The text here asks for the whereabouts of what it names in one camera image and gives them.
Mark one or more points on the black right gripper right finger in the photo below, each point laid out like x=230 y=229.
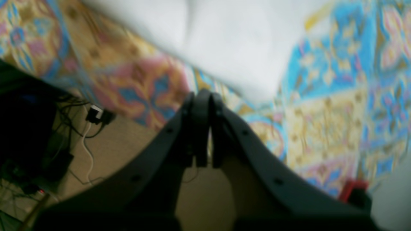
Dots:
x=268 y=195

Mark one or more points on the white printed T-shirt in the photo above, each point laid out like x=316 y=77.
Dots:
x=245 y=44

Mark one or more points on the orange corner clamp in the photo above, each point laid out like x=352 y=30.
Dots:
x=354 y=192

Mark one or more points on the patterned colourful tablecloth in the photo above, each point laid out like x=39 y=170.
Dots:
x=342 y=110

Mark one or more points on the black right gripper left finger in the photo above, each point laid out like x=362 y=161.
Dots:
x=142 y=196

